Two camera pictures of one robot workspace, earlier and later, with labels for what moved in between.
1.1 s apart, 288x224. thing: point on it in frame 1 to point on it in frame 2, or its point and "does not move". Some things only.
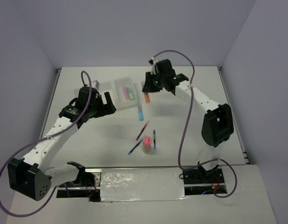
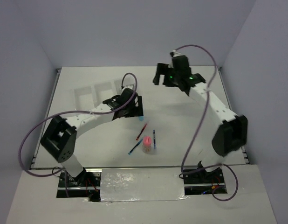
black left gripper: [109, 108] to [137, 111]
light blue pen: [131, 150] does not move
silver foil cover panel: [142, 184] does not move
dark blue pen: [154, 139] does not move
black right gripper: [148, 87] to [162, 69]
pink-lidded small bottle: [147, 143] does not move
